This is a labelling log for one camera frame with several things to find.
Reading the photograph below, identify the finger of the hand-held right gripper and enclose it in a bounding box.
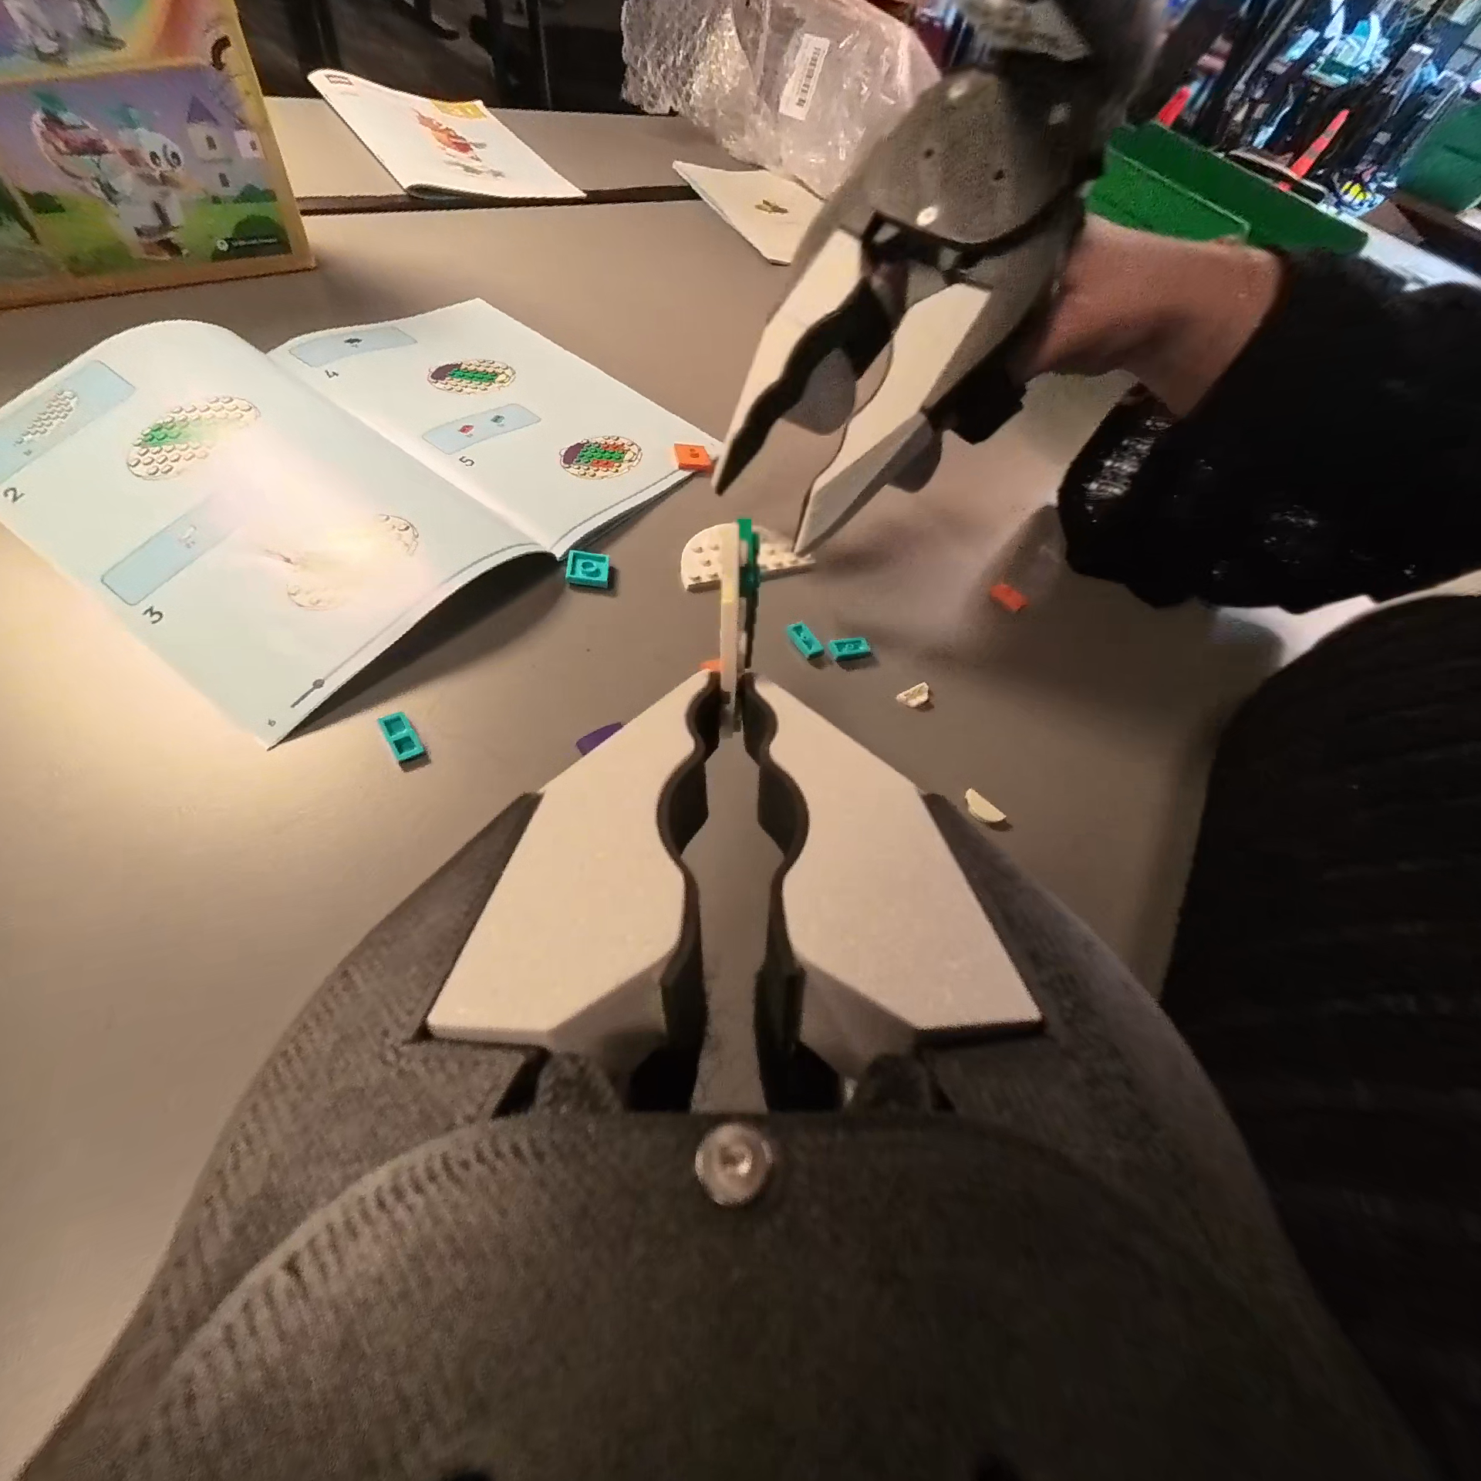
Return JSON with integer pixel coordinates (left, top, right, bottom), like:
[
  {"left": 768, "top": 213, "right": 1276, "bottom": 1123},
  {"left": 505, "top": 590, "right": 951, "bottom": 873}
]
[
  {"left": 793, "top": 277, "right": 999, "bottom": 553},
  {"left": 710, "top": 213, "right": 904, "bottom": 497}
]

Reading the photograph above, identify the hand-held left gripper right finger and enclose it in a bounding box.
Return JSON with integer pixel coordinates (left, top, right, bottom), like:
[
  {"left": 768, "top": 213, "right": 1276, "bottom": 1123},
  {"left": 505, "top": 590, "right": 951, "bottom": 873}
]
[{"left": 740, "top": 673, "right": 1045, "bottom": 1089}]

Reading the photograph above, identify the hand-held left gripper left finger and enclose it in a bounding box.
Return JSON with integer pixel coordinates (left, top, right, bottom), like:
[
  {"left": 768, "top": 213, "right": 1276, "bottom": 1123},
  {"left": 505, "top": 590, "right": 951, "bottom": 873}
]
[{"left": 424, "top": 672, "right": 711, "bottom": 1095}]

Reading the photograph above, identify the white half-round lego plate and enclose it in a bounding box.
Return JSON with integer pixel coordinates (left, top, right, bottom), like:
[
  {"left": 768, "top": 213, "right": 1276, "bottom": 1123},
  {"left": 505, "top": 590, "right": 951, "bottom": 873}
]
[
  {"left": 715, "top": 578, "right": 756, "bottom": 735},
  {"left": 678, "top": 520, "right": 815, "bottom": 594}
]

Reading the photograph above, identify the colourful lego box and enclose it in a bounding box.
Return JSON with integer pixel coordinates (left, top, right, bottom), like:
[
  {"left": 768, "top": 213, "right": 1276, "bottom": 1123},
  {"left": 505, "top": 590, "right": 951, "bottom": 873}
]
[{"left": 0, "top": 0, "right": 315, "bottom": 312}]

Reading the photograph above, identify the person's right hand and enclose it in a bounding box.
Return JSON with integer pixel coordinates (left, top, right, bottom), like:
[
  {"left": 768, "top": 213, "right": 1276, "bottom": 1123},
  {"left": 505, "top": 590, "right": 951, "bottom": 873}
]
[{"left": 1024, "top": 217, "right": 1288, "bottom": 409}]

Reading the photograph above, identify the thin paper leaflet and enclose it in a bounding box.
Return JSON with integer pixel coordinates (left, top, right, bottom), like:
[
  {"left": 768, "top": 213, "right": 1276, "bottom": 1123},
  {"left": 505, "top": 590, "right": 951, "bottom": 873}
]
[{"left": 673, "top": 158, "right": 828, "bottom": 268}]

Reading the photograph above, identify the clear plastic bag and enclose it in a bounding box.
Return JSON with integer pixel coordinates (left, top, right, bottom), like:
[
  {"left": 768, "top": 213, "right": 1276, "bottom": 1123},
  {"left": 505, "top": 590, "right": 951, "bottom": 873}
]
[{"left": 620, "top": 0, "right": 941, "bottom": 197}]

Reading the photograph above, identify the closed instruction booklet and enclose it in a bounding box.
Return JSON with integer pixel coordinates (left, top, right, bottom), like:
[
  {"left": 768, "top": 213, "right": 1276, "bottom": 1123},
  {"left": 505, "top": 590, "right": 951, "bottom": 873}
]
[{"left": 306, "top": 69, "right": 586, "bottom": 201}]

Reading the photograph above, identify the open instruction booklet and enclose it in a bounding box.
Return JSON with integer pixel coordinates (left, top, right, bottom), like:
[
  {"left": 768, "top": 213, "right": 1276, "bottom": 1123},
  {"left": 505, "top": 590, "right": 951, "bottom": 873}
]
[{"left": 0, "top": 298, "right": 696, "bottom": 747}]

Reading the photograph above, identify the person's black sweater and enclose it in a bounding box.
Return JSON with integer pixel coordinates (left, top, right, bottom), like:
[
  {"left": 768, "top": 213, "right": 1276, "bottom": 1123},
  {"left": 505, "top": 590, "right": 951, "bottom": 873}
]
[{"left": 1161, "top": 596, "right": 1481, "bottom": 1481}]

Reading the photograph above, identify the small green plastic bin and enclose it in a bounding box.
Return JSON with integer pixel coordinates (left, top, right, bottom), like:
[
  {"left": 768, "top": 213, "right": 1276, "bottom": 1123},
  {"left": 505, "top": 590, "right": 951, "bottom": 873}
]
[{"left": 1394, "top": 109, "right": 1481, "bottom": 210}]

